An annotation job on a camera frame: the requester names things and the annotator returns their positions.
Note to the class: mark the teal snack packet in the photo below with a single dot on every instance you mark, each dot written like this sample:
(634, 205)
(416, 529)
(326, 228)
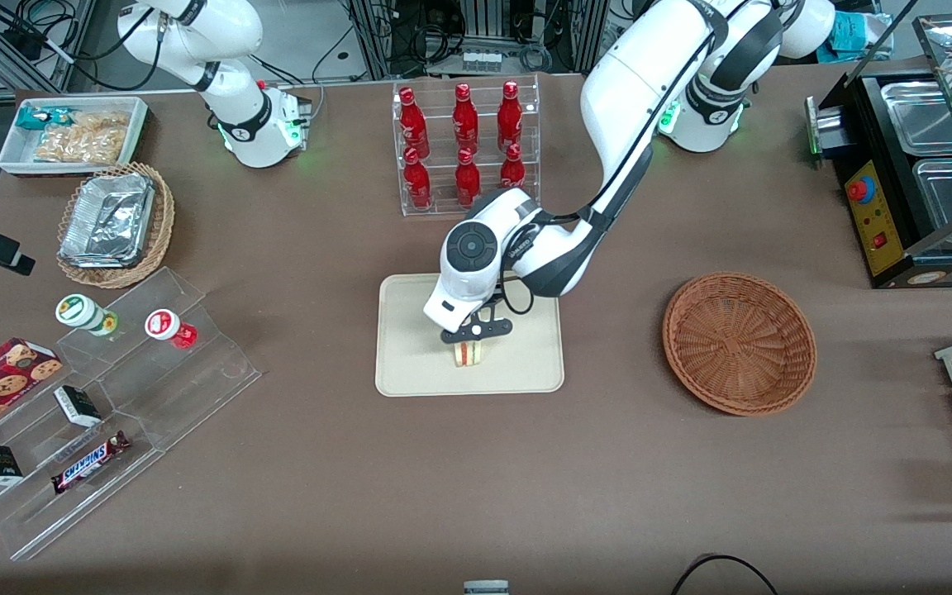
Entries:
(34, 117)

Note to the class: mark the black food warmer appliance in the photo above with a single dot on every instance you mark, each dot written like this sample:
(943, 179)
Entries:
(897, 223)

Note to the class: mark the clear acrylic stepped display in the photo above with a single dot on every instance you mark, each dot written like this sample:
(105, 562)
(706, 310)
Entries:
(162, 397)

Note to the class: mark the oval light wicker basket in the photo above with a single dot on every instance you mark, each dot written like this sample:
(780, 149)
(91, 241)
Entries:
(164, 223)

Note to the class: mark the small grey device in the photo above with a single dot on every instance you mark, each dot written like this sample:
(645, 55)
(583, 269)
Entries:
(486, 587)

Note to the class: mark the red lid cup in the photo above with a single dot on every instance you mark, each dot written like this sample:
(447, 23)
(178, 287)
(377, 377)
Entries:
(164, 325)

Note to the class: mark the white connector block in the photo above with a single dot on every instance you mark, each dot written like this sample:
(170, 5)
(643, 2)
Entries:
(483, 60)

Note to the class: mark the red emergency button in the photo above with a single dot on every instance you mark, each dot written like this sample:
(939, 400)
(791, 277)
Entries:
(860, 190)

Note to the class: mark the triangular sandwich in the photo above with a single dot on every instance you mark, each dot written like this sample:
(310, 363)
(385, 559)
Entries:
(468, 354)

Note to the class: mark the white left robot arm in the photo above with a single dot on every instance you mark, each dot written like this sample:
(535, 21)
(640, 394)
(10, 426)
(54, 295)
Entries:
(633, 91)

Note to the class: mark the beige plastic tray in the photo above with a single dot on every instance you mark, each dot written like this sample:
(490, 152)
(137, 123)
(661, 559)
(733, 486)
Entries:
(410, 364)

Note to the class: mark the red cola bottle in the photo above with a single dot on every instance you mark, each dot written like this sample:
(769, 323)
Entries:
(417, 186)
(413, 124)
(510, 120)
(512, 175)
(468, 183)
(465, 120)

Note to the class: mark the green lid cup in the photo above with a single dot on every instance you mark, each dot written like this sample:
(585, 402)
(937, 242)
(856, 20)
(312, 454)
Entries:
(79, 311)

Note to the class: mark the round brown wicker basket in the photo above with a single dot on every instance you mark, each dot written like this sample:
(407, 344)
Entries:
(739, 343)

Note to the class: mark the silver foil tray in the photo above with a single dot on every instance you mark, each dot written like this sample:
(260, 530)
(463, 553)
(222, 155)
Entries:
(108, 219)

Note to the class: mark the Snickers chocolate bar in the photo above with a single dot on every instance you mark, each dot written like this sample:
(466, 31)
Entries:
(88, 463)

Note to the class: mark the clear acrylic bottle rack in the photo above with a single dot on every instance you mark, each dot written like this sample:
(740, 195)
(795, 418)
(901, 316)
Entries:
(443, 202)

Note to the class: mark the white rectangular bin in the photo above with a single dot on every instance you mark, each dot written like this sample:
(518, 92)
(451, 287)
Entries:
(17, 153)

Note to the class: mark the clear bag of crackers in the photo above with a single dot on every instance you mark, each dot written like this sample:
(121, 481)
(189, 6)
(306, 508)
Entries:
(88, 140)

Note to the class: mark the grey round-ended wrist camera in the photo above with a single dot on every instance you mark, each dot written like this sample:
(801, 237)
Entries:
(476, 329)

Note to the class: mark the teal cloth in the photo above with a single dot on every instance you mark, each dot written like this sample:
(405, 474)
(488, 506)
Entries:
(852, 37)

